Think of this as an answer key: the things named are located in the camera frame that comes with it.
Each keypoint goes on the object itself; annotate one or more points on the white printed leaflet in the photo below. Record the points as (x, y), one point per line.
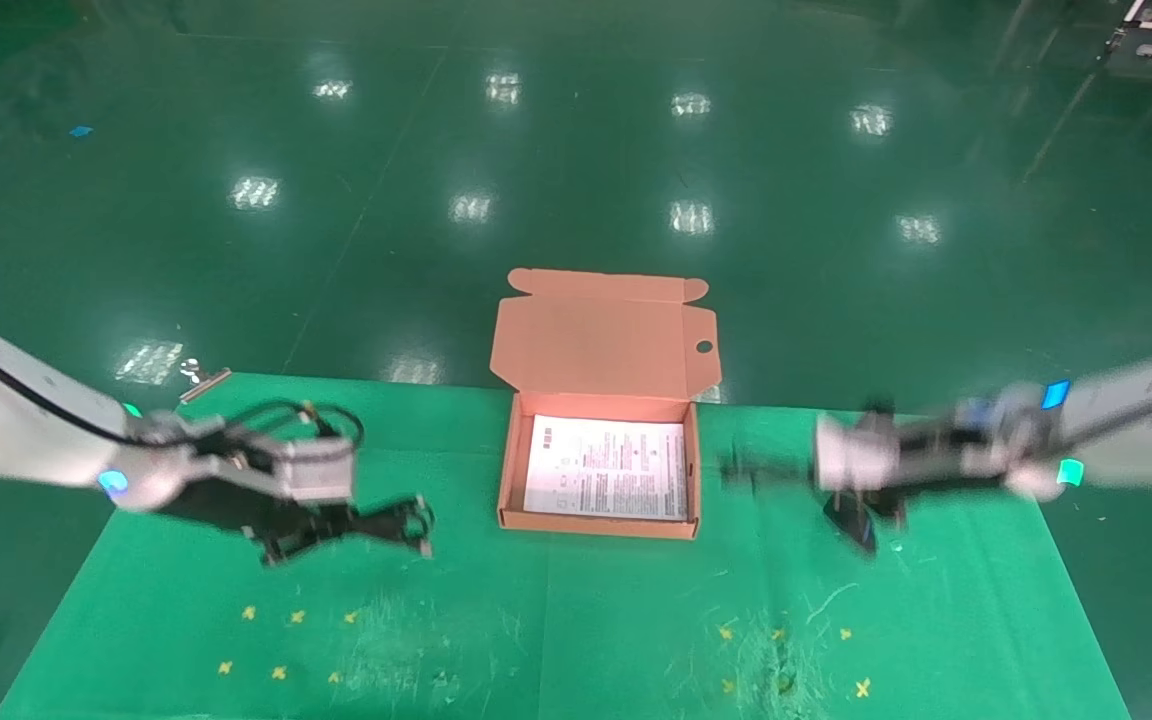
(606, 470)

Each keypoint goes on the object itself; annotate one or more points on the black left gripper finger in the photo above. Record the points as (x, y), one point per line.
(376, 515)
(316, 542)

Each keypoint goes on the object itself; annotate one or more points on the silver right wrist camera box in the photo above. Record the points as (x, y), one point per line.
(856, 452)

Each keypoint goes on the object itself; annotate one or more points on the green table mat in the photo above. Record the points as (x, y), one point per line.
(556, 610)

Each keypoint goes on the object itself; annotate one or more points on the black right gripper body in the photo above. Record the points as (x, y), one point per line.
(951, 452)

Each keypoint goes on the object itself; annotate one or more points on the silver metal clip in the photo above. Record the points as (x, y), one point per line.
(204, 383)

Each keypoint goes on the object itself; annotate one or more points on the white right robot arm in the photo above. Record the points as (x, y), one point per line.
(1126, 430)

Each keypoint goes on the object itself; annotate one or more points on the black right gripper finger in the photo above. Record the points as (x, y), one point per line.
(892, 506)
(771, 472)

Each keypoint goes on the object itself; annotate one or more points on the orange cardboard box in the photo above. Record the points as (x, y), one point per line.
(601, 340)

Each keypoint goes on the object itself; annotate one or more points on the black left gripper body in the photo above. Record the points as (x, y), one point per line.
(236, 500)

